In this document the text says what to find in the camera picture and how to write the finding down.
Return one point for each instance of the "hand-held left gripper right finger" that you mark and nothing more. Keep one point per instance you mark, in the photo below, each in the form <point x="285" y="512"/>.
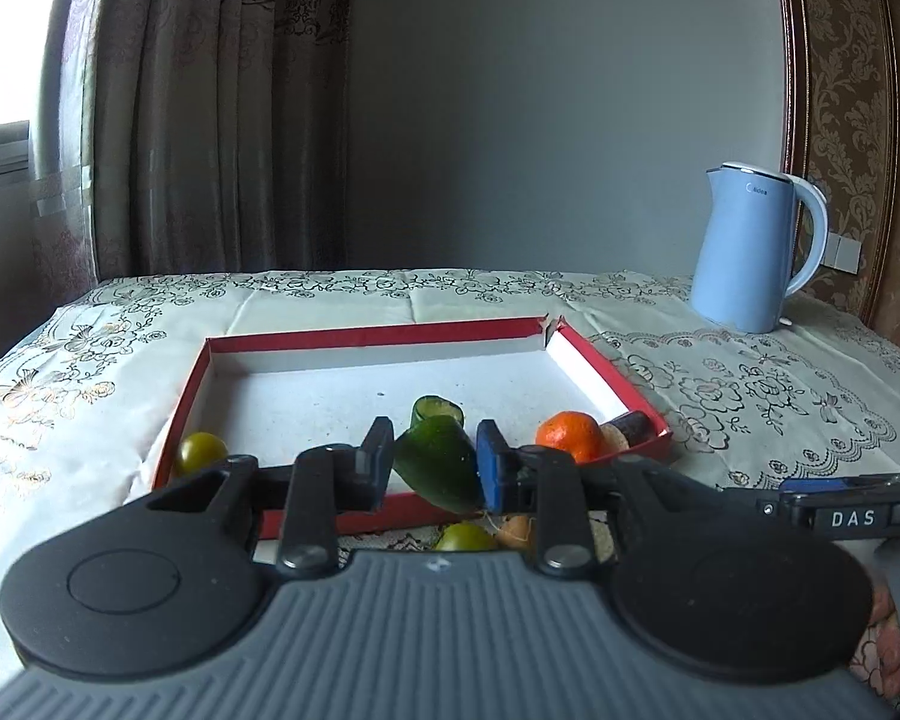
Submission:
<point x="491" y="465"/>

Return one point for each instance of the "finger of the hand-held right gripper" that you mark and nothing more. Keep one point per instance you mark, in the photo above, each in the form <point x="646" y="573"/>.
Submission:
<point x="810" y="487"/>
<point x="847" y="519"/>

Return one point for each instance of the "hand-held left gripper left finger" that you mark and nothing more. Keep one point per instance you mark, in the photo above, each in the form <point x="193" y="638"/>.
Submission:
<point x="375" y="465"/>

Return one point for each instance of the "green pointed cucumber piece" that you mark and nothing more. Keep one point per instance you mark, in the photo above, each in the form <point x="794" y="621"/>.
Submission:
<point x="435" y="465"/>

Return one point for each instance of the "green cucumber cylinder piece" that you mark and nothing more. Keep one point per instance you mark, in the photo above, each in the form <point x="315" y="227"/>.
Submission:
<point x="435" y="411"/>

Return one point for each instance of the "red shallow cardboard box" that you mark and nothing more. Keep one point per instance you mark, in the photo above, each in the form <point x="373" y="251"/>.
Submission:
<point x="345" y="390"/>

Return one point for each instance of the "large orange tangerine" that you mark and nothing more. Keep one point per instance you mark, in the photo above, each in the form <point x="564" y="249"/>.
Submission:
<point x="566" y="431"/>

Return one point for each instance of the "dark eggplant piece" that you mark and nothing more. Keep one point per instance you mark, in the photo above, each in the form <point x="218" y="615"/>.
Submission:
<point x="630" y="427"/>

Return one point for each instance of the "green round fruit with stem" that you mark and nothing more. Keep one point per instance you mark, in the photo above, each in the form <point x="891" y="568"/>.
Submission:
<point x="199" y="451"/>

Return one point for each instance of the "brown round fruit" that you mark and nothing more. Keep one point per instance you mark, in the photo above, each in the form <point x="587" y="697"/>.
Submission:
<point x="516" y="532"/>

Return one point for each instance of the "light blue electric kettle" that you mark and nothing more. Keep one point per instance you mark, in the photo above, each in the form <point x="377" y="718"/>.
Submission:
<point x="742" y="255"/>

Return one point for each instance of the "brown curtain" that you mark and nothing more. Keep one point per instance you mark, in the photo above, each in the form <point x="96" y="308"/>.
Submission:
<point x="232" y="127"/>

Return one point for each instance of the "sheer patterned curtain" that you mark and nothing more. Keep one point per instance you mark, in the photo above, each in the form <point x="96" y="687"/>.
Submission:
<point x="67" y="165"/>

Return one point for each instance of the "white wall socket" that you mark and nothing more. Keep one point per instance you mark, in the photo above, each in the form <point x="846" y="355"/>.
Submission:
<point x="844" y="255"/>

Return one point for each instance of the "brown wooden wall frame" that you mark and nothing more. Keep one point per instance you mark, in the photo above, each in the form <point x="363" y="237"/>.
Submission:
<point x="789" y="52"/>

